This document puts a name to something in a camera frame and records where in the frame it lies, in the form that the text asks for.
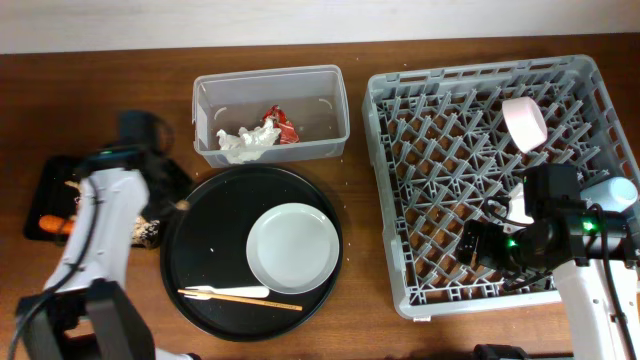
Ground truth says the pile of rice and shells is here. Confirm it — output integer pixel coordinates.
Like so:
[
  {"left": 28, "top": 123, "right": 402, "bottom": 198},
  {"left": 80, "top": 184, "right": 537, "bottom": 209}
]
[{"left": 64, "top": 179, "right": 162, "bottom": 246}]

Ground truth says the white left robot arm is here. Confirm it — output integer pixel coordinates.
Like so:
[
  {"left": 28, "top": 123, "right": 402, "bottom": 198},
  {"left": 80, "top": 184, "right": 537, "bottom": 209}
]
[{"left": 7, "top": 110, "right": 190, "bottom": 359}]

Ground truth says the clear plastic bin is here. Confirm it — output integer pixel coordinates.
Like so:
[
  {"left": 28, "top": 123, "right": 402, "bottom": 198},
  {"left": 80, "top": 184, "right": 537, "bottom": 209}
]
[{"left": 192, "top": 65, "right": 350, "bottom": 168}]

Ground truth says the grey plate with food scraps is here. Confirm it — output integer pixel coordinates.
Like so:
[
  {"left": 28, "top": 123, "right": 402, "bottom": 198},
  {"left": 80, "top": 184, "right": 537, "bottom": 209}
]
[{"left": 246, "top": 203, "right": 341, "bottom": 295}]

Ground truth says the black rectangular tray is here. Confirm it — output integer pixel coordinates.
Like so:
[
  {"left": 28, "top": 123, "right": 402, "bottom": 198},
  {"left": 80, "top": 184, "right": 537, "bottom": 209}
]
[{"left": 22, "top": 155, "right": 194, "bottom": 250}]

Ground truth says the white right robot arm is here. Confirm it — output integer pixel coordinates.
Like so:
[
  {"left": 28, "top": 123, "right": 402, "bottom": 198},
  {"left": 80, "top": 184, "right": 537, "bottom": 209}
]
[{"left": 456, "top": 164, "right": 639, "bottom": 359}]

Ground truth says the wooden chopstick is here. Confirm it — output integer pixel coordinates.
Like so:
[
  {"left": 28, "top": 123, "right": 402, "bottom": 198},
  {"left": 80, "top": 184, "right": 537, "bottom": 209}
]
[{"left": 177, "top": 289, "right": 303, "bottom": 312}]

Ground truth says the orange carrot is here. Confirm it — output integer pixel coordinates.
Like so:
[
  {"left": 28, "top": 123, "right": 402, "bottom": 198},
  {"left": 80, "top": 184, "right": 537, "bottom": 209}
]
[{"left": 38, "top": 215, "right": 75, "bottom": 235}]

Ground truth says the round black serving tray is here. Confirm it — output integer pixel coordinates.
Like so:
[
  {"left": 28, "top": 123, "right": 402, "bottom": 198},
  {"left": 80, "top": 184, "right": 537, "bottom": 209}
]
[{"left": 160, "top": 165, "right": 340, "bottom": 342}]

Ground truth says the white plastic fork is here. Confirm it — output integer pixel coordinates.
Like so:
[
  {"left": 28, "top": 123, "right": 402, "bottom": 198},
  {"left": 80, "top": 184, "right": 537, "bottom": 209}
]
[{"left": 186, "top": 285, "right": 270, "bottom": 299}]

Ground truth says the pink bowl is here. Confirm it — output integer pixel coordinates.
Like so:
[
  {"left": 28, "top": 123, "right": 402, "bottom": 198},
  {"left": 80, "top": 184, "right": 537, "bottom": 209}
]
[{"left": 502, "top": 97, "right": 547, "bottom": 153}]

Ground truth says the red snack wrapper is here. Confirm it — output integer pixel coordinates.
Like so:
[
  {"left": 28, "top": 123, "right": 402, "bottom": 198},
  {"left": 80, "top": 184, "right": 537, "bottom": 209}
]
[{"left": 262, "top": 105, "right": 300, "bottom": 145}]

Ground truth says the white tissue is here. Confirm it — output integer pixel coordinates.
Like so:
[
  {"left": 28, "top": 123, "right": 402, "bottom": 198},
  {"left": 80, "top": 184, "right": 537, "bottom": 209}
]
[{"left": 216, "top": 120, "right": 281, "bottom": 165}]

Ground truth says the walnut shell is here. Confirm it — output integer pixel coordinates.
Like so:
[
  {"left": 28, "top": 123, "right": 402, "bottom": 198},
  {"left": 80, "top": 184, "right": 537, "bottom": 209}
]
[{"left": 174, "top": 200, "right": 190, "bottom": 211}]

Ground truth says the light blue cup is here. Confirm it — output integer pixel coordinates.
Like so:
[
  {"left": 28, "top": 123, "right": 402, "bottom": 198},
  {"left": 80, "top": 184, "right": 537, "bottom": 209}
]
[{"left": 580, "top": 177, "right": 639, "bottom": 213}]

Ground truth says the grey dishwasher rack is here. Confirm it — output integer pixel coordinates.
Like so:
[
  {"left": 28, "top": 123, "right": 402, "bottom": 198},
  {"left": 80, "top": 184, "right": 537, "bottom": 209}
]
[{"left": 362, "top": 55, "right": 639, "bottom": 321}]

